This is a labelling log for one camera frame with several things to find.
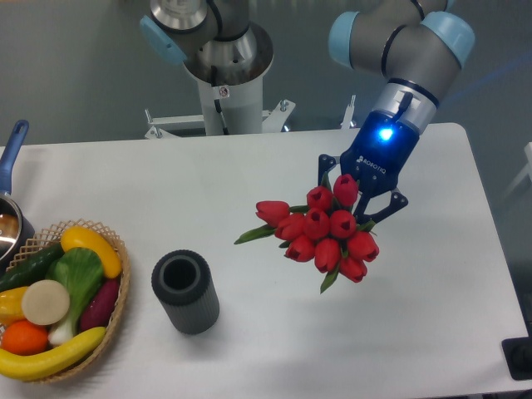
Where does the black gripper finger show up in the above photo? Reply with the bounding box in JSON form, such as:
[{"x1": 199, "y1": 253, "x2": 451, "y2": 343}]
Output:
[
  {"x1": 352, "y1": 187, "x2": 410, "y2": 222},
  {"x1": 318, "y1": 154, "x2": 340, "y2": 187}
]

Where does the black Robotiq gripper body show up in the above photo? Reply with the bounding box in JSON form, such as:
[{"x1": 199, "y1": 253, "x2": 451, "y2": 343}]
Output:
[{"x1": 340, "y1": 111, "x2": 420, "y2": 201}]

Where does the red tulip bouquet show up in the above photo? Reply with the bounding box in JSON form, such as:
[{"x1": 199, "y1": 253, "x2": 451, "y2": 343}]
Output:
[{"x1": 235, "y1": 175, "x2": 380, "y2": 293}]

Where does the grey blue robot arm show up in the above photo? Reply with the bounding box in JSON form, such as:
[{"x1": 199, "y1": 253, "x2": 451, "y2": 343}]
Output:
[{"x1": 140, "y1": 1, "x2": 475, "y2": 224}]

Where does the dark grey ribbed vase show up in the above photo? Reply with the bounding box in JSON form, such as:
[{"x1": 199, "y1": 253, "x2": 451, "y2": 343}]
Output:
[{"x1": 151, "y1": 249, "x2": 220, "y2": 335}]

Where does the white object right edge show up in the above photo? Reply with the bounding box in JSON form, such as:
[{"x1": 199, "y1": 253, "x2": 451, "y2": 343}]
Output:
[{"x1": 501, "y1": 142, "x2": 531, "y2": 201}]

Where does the black device table edge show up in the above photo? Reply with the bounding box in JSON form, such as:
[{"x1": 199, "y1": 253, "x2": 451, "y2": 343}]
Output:
[{"x1": 501, "y1": 337, "x2": 531, "y2": 381}]

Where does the green bok choy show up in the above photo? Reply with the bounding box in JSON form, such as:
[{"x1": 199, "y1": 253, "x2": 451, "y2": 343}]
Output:
[{"x1": 46, "y1": 248, "x2": 103, "y2": 347}]

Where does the purple sweet potato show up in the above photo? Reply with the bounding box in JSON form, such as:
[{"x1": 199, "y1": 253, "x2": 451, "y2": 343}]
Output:
[{"x1": 79, "y1": 279, "x2": 120, "y2": 332}]

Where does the woven wicker basket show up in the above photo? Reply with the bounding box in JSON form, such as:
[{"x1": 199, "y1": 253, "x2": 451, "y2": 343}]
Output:
[{"x1": 1, "y1": 219, "x2": 131, "y2": 382}]

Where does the green cucumber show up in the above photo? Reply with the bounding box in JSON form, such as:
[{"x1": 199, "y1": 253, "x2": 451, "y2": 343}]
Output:
[{"x1": 1, "y1": 243, "x2": 64, "y2": 292}]

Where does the beige round slice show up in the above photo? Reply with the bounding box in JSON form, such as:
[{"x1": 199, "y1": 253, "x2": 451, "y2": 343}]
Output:
[{"x1": 21, "y1": 279, "x2": 70, "y2": 326}]

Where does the yellow pepper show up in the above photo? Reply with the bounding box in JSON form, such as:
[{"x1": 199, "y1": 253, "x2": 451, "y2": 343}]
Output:
[{"x1": 0, "y1": 286, "x2": 28, "y2": 326}]

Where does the orange fruit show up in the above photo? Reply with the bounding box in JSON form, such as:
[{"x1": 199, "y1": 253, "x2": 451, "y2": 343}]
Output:
[{"x1": 1, "y1": 320, "x2": 48, "y2": 356}]

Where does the yellow banana front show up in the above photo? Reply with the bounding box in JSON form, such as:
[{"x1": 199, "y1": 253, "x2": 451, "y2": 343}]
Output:
[{"x1": 1, "y1": 327, "x2": 106, "y2": 382}]

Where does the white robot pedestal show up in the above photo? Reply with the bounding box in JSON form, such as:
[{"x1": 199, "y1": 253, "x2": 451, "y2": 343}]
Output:
[{"x1": 141, "y1": 19, "x2": 296, "y2": 139}]

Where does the black cable on pedestal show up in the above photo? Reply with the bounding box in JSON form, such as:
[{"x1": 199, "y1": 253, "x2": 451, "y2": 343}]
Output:
[{"x1": 209, "y1": 65, "x2": 230, "y2": 135}]

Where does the blue handled saucepan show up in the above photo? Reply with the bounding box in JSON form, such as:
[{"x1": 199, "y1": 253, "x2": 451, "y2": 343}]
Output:
[{"x1": 1, "y1": 120, "x2": 34, "y2": 275}]

